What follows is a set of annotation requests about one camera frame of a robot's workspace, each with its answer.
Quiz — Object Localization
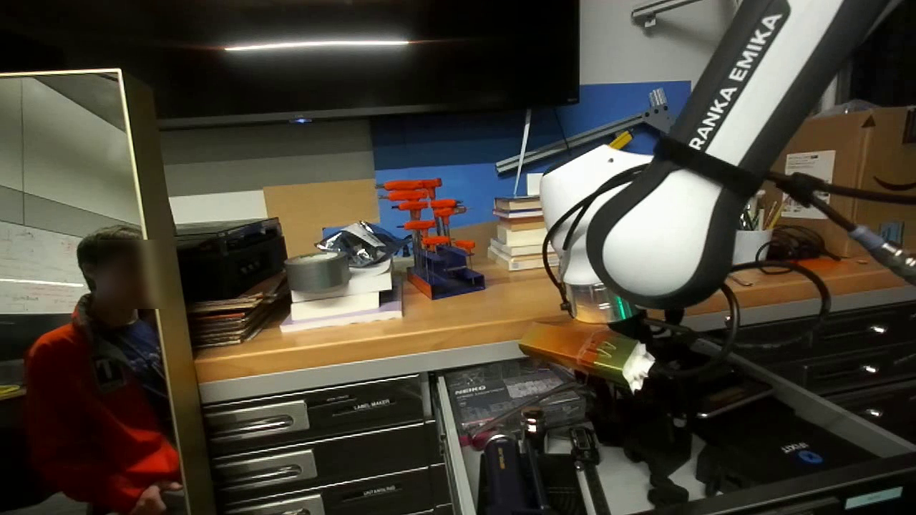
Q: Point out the person in orange jacket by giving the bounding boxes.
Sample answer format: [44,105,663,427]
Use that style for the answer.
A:
[26,234,181,515]

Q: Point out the cardboard box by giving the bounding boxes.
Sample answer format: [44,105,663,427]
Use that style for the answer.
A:
[766,105,916,261]

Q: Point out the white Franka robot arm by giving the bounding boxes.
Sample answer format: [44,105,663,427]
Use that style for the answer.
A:
[546,0,891,312]

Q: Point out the closed drawer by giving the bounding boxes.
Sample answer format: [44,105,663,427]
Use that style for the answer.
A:
[204,375,430,454]
[214,421,439,497]

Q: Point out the grey duct tape roll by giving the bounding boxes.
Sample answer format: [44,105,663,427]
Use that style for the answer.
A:
[286,252,348,298]

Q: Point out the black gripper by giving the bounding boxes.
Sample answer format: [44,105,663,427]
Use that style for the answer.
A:
[612,371,693,468]

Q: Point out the upper left closed drawer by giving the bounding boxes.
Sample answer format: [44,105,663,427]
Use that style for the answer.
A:
[204,375,430,454]

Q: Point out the black case on counter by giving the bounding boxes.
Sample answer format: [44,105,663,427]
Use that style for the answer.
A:
[178,218,286,301]

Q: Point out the middle left closed drawer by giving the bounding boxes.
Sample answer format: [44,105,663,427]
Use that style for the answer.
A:
[214,421,439,497]

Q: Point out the red hex key set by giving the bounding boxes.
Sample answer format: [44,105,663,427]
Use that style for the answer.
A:
[381,176,486,301]

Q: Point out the grey drawer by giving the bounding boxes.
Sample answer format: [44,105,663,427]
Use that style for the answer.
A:
[439,357,916,515]

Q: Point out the wall monitor screen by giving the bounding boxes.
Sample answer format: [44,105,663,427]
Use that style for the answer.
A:
[152,0,580,123]

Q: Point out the stack of books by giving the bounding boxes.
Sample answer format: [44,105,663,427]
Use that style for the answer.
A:
[486,196,546,272]

